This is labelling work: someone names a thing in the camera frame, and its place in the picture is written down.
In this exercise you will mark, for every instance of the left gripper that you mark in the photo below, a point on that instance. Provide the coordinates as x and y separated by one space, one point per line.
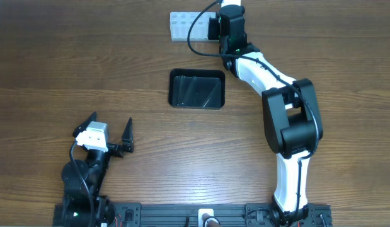
116 150

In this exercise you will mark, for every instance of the clear test tube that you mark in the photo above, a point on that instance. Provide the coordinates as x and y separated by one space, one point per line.
212 94
180 91
190 89

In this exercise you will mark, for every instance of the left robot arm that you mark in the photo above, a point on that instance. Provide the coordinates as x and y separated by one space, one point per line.
75 178

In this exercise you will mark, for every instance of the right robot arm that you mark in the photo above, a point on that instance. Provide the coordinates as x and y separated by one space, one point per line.
289 176

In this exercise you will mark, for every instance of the black tray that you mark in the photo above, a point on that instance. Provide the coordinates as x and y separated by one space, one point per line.
198 72

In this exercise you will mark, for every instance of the white test tube rack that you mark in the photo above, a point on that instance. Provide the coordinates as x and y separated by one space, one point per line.
180 30

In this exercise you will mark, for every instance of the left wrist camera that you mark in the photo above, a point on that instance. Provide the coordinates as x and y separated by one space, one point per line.
94 135

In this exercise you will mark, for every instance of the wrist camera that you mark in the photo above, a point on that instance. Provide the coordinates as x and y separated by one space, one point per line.
94 135
231 2

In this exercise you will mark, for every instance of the mounting rail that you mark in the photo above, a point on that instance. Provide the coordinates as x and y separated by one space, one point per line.
169 214

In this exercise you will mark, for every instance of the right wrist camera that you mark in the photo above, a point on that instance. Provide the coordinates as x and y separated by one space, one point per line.
231 2

